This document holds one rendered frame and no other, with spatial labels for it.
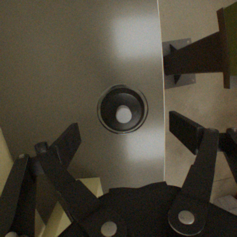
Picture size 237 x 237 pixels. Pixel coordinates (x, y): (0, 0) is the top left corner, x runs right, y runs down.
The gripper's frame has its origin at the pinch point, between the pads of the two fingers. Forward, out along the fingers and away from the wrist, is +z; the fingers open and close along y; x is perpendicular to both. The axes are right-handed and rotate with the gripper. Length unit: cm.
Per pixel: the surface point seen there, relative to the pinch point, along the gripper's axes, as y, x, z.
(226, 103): 131, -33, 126
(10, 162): -56, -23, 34
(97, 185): -13.5, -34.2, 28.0
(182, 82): 71, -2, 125
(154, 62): 14.3, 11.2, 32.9
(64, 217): -23.2, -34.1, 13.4
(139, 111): 3.5, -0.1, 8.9
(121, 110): -0.1, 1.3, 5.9
